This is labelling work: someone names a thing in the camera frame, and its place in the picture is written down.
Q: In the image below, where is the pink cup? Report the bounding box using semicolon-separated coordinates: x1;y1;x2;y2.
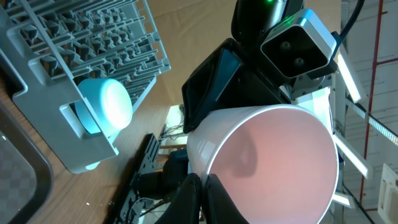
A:
187;105;338;223

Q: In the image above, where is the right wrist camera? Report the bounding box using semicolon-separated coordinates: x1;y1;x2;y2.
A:
261;9;336;78

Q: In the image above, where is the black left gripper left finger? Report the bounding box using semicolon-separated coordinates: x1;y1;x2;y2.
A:
155;173;201;224

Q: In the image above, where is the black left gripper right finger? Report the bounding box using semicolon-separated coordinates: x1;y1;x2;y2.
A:
203;174;248;224

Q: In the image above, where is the grey dishwasher rack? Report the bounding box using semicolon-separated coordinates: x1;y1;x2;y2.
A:
1;0;171;174

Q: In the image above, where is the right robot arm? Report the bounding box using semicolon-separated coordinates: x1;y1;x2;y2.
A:
182;0;336;133

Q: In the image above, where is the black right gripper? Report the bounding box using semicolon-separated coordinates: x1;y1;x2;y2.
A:
182;38;291;134

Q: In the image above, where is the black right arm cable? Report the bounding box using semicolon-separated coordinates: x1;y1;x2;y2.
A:
338;0;366;40

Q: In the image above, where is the light blue bowl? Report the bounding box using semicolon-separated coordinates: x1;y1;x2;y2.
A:
75;78;133;137

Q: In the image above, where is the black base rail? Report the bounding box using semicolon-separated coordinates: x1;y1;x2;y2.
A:
108;133;190;224

